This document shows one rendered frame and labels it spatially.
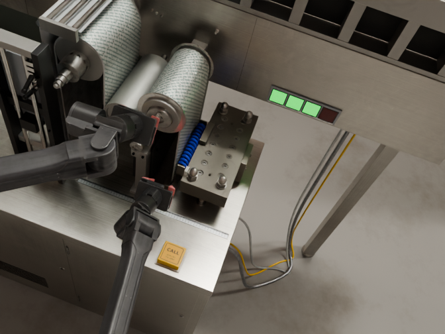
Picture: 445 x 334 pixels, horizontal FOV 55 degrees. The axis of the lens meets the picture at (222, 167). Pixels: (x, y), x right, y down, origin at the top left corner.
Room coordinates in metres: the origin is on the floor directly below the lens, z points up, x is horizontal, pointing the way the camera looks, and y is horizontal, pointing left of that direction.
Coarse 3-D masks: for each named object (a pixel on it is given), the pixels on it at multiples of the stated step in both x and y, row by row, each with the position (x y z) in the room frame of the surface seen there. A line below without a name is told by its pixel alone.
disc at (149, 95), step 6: (144, 96) 0.83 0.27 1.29; (150, 96) 0.82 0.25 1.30; (156, 96) 0.82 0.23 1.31; (162, 96) 0.82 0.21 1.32; (138, 102) 0.83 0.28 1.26; (168, 102) 0.82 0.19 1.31; (174, 102) 0.82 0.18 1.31; (138, 108) 0.83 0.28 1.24; (180, 108) 0.82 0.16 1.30; (180, 114) 0.82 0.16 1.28; (180, 120) 0.82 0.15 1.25; (180, 126) 0.82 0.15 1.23; (168, 132) 0.82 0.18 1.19; (174, 132) 0.82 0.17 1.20
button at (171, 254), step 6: (168, 246) 0.60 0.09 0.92; (174, 246) 0.60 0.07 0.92; (180, 246) 0.61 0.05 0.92; (162, 252) 0.57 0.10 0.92; (168, 252) 0.57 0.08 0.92; (174, 252) 0.58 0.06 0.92; (180, 252) 0.59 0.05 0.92; (162, 258) 0.55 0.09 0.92; (168, 258) 0.56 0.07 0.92; (174, 258) 0.56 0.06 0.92; (180, 258) 0.57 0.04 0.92; (168, 264) 0.54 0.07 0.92; (174, 264) 0.54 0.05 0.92
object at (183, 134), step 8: (200, 96) 1.00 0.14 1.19; (200, 104) 1.02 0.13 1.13; (192, 112) 0.93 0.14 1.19; (200, 112) 1.05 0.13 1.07; (192, 120) 0.95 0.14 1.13; (184, 128) 0.86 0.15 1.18; (192, 128) 0.97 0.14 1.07; (184, 136) 0.88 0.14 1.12; (184, 144) 0.90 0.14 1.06; (176, 152) 0.82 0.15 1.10; (176, 160) 0.83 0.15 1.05
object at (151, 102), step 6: (144, 102) 0.82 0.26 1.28; (150, 102) 0.81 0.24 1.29; (156, 102) 0.81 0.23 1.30; (162, 102) 0.81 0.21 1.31; (144, 108) 0.81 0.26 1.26; (168, 108) 0.81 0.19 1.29; (174, 108) 0.82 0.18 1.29; (174, 114) 0.81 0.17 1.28; (174, 120) 0.81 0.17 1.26; (174, 126) 0.81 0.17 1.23
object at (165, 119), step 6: (150, 108) 0.81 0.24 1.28; (156, 108) 0.80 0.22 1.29; (162, 108) 0.81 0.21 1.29; (150, 114) 0.80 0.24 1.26; (162, 114) 0.80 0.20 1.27; (168, 114) 0.80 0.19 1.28; (162, 120) 0.80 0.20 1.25; (168, 120) 0.80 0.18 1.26; (162, 126) 0.80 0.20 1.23; (168, 126) 0.80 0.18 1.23
